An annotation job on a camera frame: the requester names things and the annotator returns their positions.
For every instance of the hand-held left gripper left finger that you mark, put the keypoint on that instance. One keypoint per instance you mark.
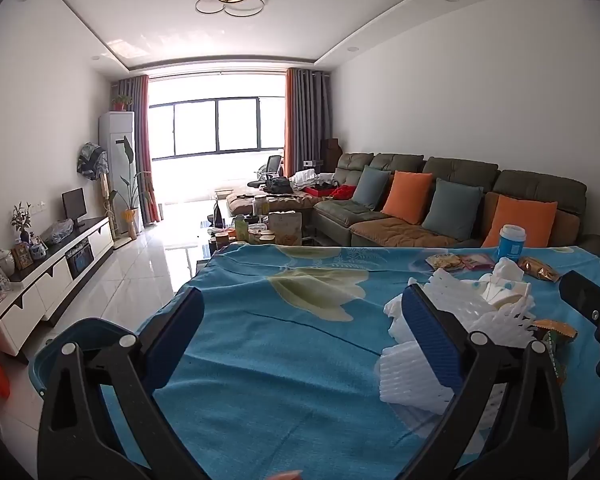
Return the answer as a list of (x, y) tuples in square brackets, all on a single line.
[(180, 330)]

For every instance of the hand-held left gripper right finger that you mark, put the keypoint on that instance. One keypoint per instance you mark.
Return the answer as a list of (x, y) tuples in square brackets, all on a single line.
[(430, 340)]

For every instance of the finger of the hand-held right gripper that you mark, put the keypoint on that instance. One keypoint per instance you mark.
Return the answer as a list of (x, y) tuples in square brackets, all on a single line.
[(587, 297)]

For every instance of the large gold foil wrapper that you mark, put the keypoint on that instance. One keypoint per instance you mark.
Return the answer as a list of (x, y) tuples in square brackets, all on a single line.
[(555, 329)]

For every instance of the white foam fruit net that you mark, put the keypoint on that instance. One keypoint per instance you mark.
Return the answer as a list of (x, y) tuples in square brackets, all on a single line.
[(400, 375), (475, 300)]

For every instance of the white tissue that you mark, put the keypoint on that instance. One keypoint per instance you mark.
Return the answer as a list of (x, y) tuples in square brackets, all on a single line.
[(511, 269)]

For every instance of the blue plastic bin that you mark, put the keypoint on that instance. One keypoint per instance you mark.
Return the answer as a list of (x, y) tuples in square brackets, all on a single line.
[(42, 375)]

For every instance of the small gold snack packet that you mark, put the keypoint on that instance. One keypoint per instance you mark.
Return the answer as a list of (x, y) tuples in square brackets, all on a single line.
[(539, 269)]

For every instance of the yellow snack packet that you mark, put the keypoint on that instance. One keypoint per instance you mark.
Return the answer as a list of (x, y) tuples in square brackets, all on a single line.
[(442, 261)]

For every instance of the glass coffee table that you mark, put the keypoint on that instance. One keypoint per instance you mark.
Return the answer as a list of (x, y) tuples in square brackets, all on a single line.
[(215, 255)]

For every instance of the pink snack packet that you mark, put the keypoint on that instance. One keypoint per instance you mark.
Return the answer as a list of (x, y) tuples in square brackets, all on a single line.
[(476, 261)]

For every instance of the blue cup with white lid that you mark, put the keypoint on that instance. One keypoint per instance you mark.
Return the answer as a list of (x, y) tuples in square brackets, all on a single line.
[(510, 245)]

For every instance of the orange cushion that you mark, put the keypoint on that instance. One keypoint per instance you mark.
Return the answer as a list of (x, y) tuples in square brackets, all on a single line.
[(522, 220), (406, 197)]

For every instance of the blue floral tablecloth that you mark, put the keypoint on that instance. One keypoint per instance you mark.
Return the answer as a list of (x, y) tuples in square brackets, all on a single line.
[(290, 360)]

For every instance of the yellow wheat bundle vase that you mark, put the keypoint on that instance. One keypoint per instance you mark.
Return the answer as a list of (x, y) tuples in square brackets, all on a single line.
[(129, 220)]

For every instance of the green brown sofa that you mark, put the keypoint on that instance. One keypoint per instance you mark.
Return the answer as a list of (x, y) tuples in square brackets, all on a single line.
[(530, 185)]

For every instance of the large grey-blue cushion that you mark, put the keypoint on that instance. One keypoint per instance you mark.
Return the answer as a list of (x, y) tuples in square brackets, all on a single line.
[(452, 210)]

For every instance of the white black tv cabinet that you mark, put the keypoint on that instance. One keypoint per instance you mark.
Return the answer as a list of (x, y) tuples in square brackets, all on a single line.
[(55, 275)]

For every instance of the brown paper bag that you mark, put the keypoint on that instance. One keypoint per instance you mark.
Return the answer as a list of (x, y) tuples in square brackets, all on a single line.
[(285, 227)]

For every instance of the tall large-leaf potted plant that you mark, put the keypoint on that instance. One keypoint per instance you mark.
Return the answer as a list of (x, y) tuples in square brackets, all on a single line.
[(129, 190)]

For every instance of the clear plastic bundle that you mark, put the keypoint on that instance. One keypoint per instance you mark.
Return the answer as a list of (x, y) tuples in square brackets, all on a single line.
[(59, 232)]

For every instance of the blue white porcelain jar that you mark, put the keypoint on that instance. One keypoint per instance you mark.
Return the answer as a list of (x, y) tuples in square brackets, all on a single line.
[(38, 250)]

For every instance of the small grey-blue cushion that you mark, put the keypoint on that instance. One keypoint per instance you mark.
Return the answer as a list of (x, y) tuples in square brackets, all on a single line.
[(371, 187)]

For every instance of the black monitor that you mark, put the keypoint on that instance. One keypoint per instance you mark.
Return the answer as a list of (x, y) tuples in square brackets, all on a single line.
[(73, 205)]

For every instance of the red cloth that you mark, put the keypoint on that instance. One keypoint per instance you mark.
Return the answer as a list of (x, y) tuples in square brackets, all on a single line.
[(342, 192)]

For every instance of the black bag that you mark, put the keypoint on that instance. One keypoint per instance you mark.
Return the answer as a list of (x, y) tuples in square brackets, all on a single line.
[(279, 184)]

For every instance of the grey orange curtain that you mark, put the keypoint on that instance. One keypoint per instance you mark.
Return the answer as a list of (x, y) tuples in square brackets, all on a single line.
[(305, 120), (141, 150)]

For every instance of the office chair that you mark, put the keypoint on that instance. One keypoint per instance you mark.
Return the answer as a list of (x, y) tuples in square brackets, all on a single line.
[(272, 167)]

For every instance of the white lidded jar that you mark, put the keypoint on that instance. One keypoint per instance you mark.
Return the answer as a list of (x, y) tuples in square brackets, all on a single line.
[(5, 262)]

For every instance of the floral covered fan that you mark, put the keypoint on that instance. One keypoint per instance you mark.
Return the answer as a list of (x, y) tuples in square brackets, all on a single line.
[(92, 161)]

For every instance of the dark vase with twigs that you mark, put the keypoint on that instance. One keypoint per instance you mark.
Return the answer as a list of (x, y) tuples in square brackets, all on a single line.
[(22, 220)]

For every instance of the white clothes pile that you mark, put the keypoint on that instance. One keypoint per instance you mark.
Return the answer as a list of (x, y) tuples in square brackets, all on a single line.
[(312, 176)]

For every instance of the large balcony window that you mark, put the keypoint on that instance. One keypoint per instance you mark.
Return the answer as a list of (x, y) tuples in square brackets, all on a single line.
[(215, 125)]

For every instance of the wooden cabinet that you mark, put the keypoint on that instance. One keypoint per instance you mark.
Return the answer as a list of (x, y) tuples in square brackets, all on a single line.
[(331, 155)]

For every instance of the white standing air conditioner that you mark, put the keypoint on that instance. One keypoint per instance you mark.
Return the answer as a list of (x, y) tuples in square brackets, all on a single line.
[(116, 130)]

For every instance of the small potted plant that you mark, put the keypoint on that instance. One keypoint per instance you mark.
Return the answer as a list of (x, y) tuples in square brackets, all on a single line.
[(122, 102)]

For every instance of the wooden picture frame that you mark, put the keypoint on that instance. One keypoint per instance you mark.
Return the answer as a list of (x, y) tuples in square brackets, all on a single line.
[(22, 256)]

